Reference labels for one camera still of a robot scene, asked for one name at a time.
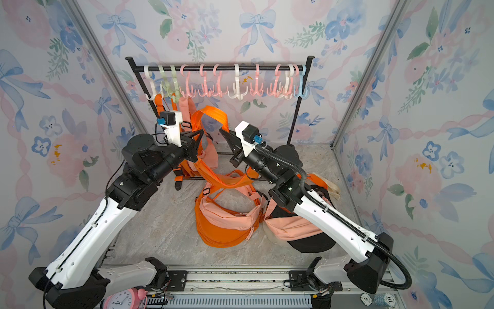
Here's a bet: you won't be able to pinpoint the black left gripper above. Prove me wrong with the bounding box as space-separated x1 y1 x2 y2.
152 129 205 186

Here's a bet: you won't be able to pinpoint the orange sling bag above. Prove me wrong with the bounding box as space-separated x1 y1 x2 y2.
174 99 257 191
194 183 266 248
197 225 259 248

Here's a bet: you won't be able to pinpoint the beige crossbody bag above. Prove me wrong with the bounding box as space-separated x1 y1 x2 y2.
328 180 340 199

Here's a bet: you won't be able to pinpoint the black crossbody bag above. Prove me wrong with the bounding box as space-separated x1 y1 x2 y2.
287 184 336 253

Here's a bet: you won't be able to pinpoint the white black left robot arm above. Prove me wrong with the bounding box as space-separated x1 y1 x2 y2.
29 130 204 308

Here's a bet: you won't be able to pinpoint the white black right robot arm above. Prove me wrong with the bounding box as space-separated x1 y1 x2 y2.
220 122 412 294

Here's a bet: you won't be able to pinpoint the white plastic hook middle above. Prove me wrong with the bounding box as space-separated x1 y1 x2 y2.
227 64 249 101

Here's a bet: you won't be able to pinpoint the green plastic hook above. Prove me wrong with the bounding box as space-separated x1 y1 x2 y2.
159 64 181 104

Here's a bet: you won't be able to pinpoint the white plastic hook left end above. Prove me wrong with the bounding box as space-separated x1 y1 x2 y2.
144 65 158 101

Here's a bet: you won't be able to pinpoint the light blue plastic hook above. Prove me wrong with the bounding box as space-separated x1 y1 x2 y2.
293 65 307 99

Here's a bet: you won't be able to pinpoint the black metal garment rack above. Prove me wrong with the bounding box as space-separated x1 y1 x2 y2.
125 56 316 182

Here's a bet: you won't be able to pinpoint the pink alarm clock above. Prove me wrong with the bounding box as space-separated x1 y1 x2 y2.
104 288 147 309

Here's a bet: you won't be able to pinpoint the white poker chips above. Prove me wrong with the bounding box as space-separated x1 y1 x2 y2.
360 293 397 308

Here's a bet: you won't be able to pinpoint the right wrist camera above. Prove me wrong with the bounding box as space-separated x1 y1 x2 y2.
235 121 264 158

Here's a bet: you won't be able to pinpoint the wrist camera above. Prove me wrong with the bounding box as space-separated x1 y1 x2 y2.
156 111 183 147
235 121 264 158

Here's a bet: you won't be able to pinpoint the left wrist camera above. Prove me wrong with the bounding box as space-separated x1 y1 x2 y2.
156 111 183 147

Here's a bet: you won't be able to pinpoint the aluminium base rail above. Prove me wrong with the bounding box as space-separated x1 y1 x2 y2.
96 264 406 309

